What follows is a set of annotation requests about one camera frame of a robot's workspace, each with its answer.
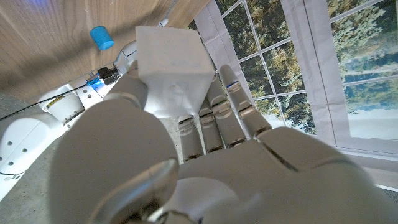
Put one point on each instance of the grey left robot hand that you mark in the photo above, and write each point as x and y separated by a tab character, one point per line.
248	186

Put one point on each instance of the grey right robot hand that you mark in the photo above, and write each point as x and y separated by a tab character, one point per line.
127	59

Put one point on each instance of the small white box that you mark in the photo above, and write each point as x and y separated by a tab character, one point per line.
174	68

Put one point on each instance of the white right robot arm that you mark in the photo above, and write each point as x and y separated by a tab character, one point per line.
21	140

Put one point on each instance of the blue cylinder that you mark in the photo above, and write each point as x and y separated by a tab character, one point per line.
102	38

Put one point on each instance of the printed forest window backdrop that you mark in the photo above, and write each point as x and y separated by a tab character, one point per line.
357	46

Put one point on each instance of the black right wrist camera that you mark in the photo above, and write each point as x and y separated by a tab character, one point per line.
109	75

